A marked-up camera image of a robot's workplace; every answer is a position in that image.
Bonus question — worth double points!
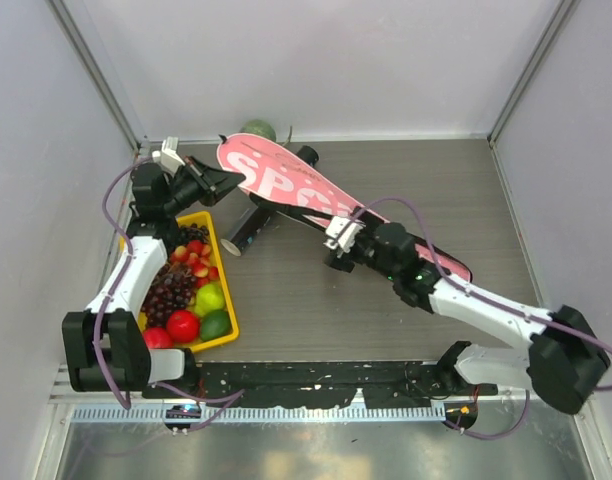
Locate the purple cable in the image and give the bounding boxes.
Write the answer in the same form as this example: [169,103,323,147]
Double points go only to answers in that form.
[348,196,612,441]
[88,154,162,411]

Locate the yellow plastic tray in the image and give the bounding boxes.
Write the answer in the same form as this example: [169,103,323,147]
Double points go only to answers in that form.
[137,211,239,353]

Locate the white slotted cable duct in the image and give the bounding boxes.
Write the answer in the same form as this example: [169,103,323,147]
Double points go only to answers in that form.
[71,402,446,425]

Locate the black shuttlecock tube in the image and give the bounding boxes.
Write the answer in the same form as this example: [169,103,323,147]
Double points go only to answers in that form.
[217,134,294,256]

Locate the dark grape bunch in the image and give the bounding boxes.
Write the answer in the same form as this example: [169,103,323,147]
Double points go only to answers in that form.
[178,224,210,245]

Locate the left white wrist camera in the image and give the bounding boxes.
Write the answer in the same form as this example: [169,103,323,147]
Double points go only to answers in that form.
[151,136,186,175]

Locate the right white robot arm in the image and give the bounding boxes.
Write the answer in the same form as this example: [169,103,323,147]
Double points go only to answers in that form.
[325,217,610,415]

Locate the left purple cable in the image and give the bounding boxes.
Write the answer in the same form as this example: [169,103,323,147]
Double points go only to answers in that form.
[88,154,162,411]

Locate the green melon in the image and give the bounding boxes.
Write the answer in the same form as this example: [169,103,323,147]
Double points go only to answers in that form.
[239,118,278,143]

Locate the green lime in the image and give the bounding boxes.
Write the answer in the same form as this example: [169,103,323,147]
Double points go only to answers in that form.
[199,310,231,342]

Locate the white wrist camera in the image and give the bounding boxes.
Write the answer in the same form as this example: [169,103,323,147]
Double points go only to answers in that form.
[151,136,186,175]
[324,216,364,253]

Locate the yellow-green pear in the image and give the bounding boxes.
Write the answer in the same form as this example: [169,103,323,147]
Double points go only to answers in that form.
[193,283,226,318]

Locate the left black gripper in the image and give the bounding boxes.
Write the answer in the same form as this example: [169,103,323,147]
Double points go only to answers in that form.
[162,156,245,216]

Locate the red grape bunch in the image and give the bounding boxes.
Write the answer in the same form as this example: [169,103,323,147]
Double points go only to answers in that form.
[141,265,197,328]

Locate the pink racket bag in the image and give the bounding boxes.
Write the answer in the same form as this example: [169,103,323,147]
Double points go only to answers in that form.
[215,133,475,284]

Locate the red pepper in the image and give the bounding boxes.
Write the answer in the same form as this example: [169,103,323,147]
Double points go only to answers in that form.
[142,327,174,349]

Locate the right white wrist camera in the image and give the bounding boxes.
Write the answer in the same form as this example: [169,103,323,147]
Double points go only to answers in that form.
[324,216,364,253]

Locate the red strawberries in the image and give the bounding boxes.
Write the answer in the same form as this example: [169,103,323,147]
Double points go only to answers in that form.
[169,240,221,288]

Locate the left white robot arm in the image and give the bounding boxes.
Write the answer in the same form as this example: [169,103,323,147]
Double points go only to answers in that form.
[62,158,245,406]

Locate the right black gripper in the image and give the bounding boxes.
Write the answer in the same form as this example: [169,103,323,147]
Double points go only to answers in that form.
[326,204,400,281]

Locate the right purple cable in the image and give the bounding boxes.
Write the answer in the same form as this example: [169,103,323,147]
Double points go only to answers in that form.
[348,196,612,441]

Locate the red apple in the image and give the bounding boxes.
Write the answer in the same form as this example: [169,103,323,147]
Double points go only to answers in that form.
[166,310,201,343]

